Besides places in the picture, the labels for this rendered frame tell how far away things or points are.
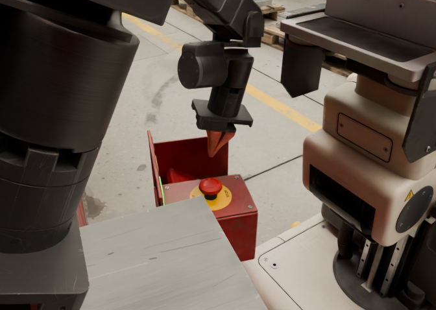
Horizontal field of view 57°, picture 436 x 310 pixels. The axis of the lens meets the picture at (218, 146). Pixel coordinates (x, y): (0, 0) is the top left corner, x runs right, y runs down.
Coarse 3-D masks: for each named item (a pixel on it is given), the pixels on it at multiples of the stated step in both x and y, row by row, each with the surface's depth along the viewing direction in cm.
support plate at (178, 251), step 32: (96, 224) 33; (128, 224) 33; (160, 224) 33; (192, 224) 33; (96, 256) 30; (128, 256) 30; (160, 256) 30; (192, 256) 30; (224, 256) 30; (96, 288) 28; (128, 288) 28; (160, 288) 28; (192, 288) 28; (224, 288) 28
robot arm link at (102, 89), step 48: (0, 0) 13; (48, 0) 15; (0, 48) 15; (48, 48) 14; (96, 48) 15; (0, 96) 15; (48, 96) 15; (96, 96) 16; (48, 144) 16; (96, 144) 18
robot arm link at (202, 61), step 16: (256, 16) 62; (256, 32) 62; (192, 48) 60; (208, 48) 61; (192, 64) 60; (208, 64) 61; (224, 64) 63; (192, 80) 61; (208, 80) 61; (224, 80) 64
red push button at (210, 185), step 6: (204, 180) 68; (210, 180) 68; (216, 180) 68; (204, 186) 67; (210, 186) 67; (216, 186) 67; (222, 186) 68; (204, 192) 66; (210, 192) 66; (216, 192) 66; (210, 198) 68
